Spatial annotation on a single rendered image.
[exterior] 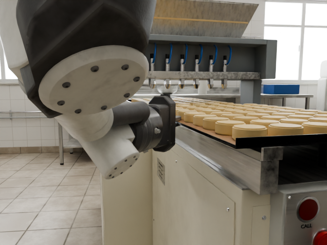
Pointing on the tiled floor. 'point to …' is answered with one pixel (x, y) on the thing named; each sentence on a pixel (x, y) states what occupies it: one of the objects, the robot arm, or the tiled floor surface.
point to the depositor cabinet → (128, 204)
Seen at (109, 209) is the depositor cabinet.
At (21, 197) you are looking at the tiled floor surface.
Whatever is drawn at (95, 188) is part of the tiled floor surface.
